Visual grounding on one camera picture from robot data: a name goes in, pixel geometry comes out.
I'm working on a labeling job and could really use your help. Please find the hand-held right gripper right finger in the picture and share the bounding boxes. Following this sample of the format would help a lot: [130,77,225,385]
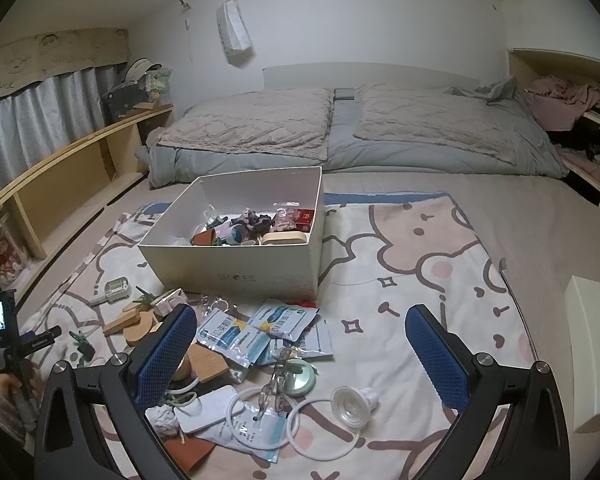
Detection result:
[405,304,571,480]

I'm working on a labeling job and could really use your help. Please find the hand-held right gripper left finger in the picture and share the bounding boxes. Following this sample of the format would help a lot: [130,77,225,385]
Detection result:
[32,303,198,480]

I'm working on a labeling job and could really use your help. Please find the white shoe box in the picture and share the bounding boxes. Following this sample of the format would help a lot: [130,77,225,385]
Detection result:
[138,166,325,301]

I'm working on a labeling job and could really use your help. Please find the oval wooden box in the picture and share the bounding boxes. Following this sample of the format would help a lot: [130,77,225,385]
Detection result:
[260,230,311,247]

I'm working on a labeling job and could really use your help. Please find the person's left hand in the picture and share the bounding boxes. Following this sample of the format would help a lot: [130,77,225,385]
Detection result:
[0,371,31,401]

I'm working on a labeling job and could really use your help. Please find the round wooden disc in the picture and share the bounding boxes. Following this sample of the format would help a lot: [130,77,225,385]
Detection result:
[122,312,168,346]

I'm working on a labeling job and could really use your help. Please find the plain wooden square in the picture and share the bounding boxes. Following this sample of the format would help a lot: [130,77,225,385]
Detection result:
[187,342,231,385]

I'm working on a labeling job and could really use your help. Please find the wooden wedge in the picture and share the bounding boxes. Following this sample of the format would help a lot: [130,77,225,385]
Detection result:
[102,307,148,336]

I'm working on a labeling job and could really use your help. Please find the green clothespin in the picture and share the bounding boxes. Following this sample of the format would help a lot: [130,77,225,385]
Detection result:
[70,330,93,358]
[135,287,161,311]

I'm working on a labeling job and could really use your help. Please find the bear doll in clear case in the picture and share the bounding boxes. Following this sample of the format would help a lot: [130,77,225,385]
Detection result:
[0,232,28,286]

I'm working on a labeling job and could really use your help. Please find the white rectangular power bank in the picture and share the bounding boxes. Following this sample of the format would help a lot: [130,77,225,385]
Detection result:
[174,385,241,433]

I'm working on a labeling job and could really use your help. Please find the cartoon printed blanket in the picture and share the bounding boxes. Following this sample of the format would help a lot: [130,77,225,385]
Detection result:
[27,190,538,480]

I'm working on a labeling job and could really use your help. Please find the white plastic funnel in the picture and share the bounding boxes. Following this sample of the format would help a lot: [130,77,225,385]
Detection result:
[330,385,380,431]

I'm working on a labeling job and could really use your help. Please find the brown leather wallet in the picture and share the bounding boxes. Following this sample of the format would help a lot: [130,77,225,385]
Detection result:
[165,435,218,473]

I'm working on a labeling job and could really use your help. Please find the clear grey glasses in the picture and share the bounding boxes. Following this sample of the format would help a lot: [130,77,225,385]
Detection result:
[257,347,301,416]

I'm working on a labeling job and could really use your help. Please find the green round lid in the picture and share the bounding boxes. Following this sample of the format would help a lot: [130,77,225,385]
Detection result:
[275,357,318,391]

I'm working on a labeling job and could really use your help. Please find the wooden shelf unit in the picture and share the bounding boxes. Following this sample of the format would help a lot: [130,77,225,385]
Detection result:
[0,104,175,301]

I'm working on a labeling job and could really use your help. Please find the white box at right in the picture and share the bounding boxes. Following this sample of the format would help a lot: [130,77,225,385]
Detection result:
[564,275,600,434]

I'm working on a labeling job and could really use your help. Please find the clear pink snack bag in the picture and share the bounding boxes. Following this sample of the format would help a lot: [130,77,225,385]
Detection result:
[272,207,301,233]

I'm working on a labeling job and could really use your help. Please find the grey curtain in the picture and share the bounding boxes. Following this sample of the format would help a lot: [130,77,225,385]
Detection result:
[0,65,118,206]

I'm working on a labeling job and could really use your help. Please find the dark bag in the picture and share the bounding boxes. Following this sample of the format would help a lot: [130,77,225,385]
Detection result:
[102,85,153,121]

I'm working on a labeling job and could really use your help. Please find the beige doodle curtain valance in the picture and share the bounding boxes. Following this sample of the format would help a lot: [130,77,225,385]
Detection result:
[0,27,130,111]

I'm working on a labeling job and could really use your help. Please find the green plush toy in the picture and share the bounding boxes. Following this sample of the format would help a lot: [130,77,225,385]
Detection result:
[145,67,173,96]

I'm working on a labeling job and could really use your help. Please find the pink clothes pile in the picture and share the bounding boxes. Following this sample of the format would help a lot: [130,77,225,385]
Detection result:
[525,76,600,131]

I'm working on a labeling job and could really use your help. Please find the white cap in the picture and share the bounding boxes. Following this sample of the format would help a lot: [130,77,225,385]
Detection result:
[117,58,163,83]

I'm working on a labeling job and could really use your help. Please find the wooden closet niche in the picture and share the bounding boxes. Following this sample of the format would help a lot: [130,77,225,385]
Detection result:
[507,47,600,196]

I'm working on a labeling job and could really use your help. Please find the hanging white paper bag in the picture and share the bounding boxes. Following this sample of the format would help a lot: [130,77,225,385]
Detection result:
[215,0,253,66]

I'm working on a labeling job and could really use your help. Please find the white ring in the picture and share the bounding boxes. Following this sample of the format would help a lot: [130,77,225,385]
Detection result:
[287,397,363,458]
[227,387,286,431]

